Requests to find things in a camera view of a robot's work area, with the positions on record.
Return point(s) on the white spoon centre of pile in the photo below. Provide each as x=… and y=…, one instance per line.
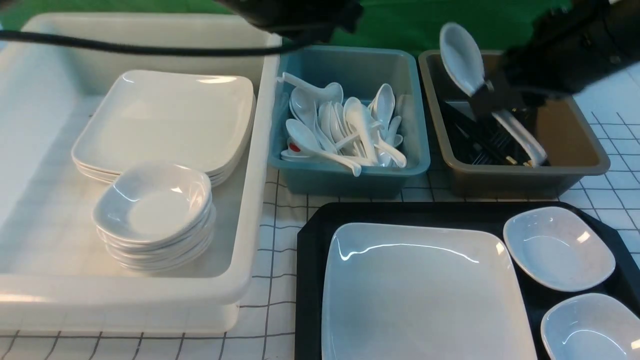
x=354, y=115

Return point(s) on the white spoon of pile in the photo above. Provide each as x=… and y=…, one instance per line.
x=354, y=115
x=307, y=142
x=331, y=92
x=383, y=105

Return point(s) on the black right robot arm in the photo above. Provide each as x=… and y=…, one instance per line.
x=616, y=38

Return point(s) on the white ceramic soup spoon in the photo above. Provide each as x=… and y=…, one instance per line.
x=463, y=61

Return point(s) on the white spoon top of pile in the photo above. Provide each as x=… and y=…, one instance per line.
x=331, y=92

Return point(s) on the teal plastic bin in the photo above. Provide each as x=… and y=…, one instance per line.
x=361, y=72

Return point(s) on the checkered white tablecloth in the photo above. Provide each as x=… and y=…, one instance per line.
x=270, y=300

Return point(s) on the stack of white square plates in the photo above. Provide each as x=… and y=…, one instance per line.
x=199, y=121

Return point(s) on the stack of white bowls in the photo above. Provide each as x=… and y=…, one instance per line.
x=156, y=217

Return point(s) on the large white square plate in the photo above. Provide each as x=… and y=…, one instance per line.
x=396, y=292

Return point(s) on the white shallow bowl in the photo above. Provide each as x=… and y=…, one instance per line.
x=591, y=326
x=558, y=250

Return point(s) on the green cloth backdrop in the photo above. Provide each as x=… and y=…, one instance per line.
x=408, y=25

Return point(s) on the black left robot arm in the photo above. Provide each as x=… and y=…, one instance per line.
x=293, y=18

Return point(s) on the brown plastic bin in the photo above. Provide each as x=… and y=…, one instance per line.
x=572, y=147

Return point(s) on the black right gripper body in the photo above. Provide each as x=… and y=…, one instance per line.
x=559, y=60

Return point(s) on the white spoon front of pile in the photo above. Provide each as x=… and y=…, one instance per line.
x=307, y=142

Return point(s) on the white spoon right of pile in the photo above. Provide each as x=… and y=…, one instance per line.
x=383, y=105

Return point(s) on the black chopsticks pile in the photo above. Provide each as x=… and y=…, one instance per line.
x=480, y=142

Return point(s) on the large white plastic tub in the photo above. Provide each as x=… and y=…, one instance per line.
x=48, y=95

